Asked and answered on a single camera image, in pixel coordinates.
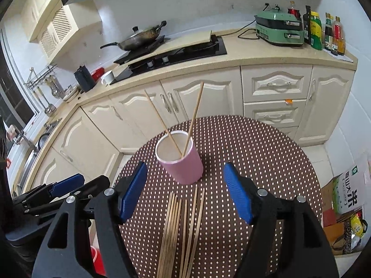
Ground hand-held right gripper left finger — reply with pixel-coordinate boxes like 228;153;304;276
31;161;148;278

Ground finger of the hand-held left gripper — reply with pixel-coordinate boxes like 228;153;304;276
12;173;85;209
27;176;111;216

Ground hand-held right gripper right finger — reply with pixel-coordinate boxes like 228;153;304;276
223;162;339;278

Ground bunch of wooden chopsticks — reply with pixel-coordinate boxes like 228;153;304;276
157;188;206;278

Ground pink cup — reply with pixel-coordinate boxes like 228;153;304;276
155;130;204;185

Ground thin wooden chopstick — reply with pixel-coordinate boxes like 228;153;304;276
181;82;205;158
144;90;183;159

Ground brown polka-dot tablecloth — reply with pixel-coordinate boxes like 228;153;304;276
114;115;323;278

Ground steel sink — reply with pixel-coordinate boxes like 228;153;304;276
16;122;63;192

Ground steel pot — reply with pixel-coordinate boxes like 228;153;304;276
37;133;51;151

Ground steel faucet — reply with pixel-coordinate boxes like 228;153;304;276
14;130;38;152

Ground long steel ladle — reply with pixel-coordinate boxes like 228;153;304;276
35;88;57;115

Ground stacked bowls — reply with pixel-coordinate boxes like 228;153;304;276
62;85;80;102

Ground cardboard box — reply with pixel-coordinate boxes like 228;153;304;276
320;177;366;255

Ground short steel ladle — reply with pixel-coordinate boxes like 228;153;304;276
48;75;63;97

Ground black kettle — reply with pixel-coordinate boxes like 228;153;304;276
74;65;97;93

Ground dark window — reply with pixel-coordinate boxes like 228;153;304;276
0;29;35;122

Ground white mug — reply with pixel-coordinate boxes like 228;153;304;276
100;70;117;85

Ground white green rice bag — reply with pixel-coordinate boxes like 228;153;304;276
332;153;371;218

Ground yellow packet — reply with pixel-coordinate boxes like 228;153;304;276
349;211;364;238

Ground black induction cooker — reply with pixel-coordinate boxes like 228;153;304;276
114;35;171;64

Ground beige kitchen countertop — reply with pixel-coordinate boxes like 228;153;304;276
12;27;358;200

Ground black glass gas hob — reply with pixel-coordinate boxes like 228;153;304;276
109;35;227;85

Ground steel wok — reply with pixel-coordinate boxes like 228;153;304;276
100;20;168;51

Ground glass wok lid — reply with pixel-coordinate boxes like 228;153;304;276
120;26;161;42

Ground beige board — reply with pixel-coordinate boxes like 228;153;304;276
128;30;213;64

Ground green electric cooker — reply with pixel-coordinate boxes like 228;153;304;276
254;4;305;46

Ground white paper sheet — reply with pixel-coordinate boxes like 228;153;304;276
322;48;355;63

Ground green yellow bottle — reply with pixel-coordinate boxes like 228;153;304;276
310;12;323;50

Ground dark oil bottle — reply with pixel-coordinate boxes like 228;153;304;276
303;5;312;44

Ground dark sauce bottle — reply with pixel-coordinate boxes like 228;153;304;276
324;13;333;51

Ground red label bottle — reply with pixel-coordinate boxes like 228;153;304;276
333;16;343;54

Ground steel wall utensil rack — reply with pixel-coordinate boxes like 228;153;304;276
25;64;58;90

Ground black power cable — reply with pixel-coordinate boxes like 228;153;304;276
238;20;260;40

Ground lattice door wall cabinet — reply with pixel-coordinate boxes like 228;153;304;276
38;5;102;63

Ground cream wall cabinet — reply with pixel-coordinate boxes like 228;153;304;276
21;0;96;42

